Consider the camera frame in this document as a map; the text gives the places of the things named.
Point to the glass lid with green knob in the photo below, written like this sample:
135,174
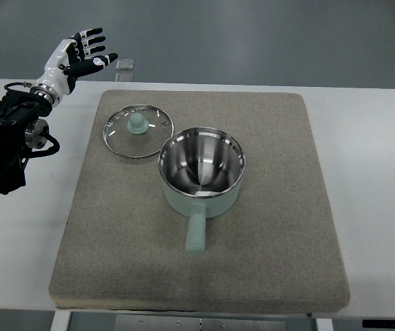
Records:
138,131

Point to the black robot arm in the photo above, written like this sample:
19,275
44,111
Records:
24,133

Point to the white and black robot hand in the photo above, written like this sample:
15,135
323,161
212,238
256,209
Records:
77,56

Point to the metal table frame plate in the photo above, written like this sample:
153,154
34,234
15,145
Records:
146,322

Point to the lower metal floor plate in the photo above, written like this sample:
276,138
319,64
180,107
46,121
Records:
124,77

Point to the black control panel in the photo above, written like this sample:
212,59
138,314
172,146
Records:
384,324

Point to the grey felt mat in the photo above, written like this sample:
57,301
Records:
275,251

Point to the mint green saucepan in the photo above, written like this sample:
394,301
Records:
201,170

